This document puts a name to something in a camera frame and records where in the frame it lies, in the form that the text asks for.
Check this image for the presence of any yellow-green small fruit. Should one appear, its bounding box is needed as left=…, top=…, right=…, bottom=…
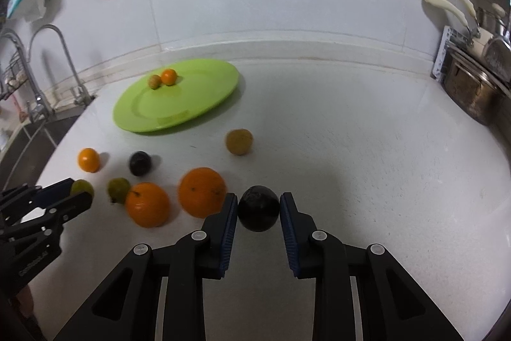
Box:
left=70, top=179, right=95, bottom=197

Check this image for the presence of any dark avocado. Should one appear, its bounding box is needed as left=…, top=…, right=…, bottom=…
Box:
left=237, top=185, right=280, bottom=232

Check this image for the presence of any large orange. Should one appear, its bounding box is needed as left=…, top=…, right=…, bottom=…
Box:
left=178, top=167, right=227, bottom=219
left=125, top=182, right=171, bottom=229

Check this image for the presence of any small orange tangerine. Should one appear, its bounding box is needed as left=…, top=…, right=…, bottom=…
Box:
left=77, top=148, right=101, bottom=173

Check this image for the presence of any green lime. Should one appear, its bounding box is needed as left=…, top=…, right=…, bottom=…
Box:
left=107, top=177, right=132, bottom=204

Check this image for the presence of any dark plum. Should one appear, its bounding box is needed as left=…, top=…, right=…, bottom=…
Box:
left=128, top=151, right=152, bottom=176

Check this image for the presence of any curved metal faucet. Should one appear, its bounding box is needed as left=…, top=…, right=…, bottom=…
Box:
left=27, top=23, right=96, bottom=107

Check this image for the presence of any small brown fruit on plate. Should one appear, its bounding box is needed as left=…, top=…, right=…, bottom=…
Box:
left=148, top=74, right=162, bottom=90

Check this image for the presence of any small orange on plate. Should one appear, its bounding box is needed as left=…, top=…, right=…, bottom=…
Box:
left=160, top=68, right=179, bottom=87

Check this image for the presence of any green plate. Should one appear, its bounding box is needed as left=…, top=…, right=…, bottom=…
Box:
left=113, top=58, right=239, bottom=133

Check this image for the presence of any yellow-brown round fruit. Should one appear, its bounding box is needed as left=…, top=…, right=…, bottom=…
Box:
left=225, top=129, right=254, bottom=156

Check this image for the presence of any steel pot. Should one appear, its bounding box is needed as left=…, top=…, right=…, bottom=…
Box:
left=443, top=47, right=504, bottom=126

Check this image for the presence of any wire dish rack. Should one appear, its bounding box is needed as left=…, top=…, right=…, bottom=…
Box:
left=1, top=52, right=27, bottom=100

